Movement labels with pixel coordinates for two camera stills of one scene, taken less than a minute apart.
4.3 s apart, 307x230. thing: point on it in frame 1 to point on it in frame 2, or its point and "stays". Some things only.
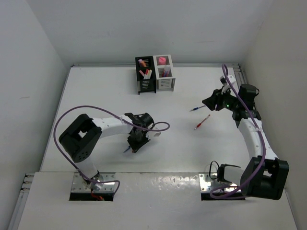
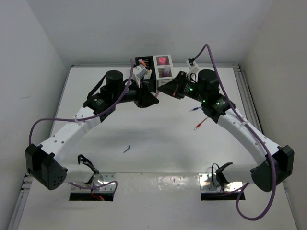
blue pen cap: [129, 147] stays
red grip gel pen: [199, 124] stays
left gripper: [135, 146] to [144, 98]
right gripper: [210, 101] to [169, 88]
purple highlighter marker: [162, 61] stays
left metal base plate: [103, 182] stays
